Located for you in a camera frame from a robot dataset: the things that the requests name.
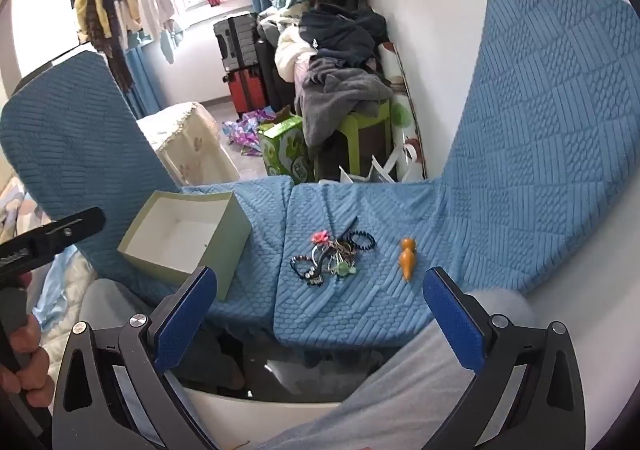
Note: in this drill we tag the orange carrot hair clip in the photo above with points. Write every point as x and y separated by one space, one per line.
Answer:
406 262

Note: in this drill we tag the person's left hand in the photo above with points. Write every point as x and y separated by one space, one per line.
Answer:
32 380

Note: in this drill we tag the grey towel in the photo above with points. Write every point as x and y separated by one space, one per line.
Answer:
340 90

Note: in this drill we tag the light blue white quilt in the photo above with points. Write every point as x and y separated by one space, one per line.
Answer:
60 290

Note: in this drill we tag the dark navy clothes heap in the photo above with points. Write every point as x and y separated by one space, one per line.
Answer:
345 30

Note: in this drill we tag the bright green printed carton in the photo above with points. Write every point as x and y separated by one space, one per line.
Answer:
285 150

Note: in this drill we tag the cream lace covered cabinet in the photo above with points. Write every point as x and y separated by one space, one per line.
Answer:
190 140

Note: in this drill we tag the person's grey pants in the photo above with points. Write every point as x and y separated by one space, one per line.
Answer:
390 405

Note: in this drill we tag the white plastic tub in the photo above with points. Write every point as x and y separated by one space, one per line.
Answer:
240 415

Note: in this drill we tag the red suitcase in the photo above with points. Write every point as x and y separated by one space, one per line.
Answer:
247 90

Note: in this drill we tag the green plastic stool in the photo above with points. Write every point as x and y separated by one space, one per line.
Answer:
365 140

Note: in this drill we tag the jewelry pile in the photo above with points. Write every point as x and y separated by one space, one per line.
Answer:
340 260

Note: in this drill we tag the blue textured sofa cover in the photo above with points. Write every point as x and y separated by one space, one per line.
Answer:
350 315

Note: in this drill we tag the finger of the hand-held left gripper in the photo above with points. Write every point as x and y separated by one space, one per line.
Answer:
60 232

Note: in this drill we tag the white shopping bag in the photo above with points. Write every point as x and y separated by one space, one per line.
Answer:
395 165

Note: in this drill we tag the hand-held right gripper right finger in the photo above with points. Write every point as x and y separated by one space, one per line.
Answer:
455 325

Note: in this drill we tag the cream white blanket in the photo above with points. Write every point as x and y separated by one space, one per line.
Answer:
290 52

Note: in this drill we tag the purple crumpled wrapping paper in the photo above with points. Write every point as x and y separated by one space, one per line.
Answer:
245 130

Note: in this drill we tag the fruit print board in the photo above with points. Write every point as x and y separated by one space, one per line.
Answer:
405 95

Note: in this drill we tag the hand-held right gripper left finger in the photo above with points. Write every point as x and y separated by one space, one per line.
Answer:
182 317

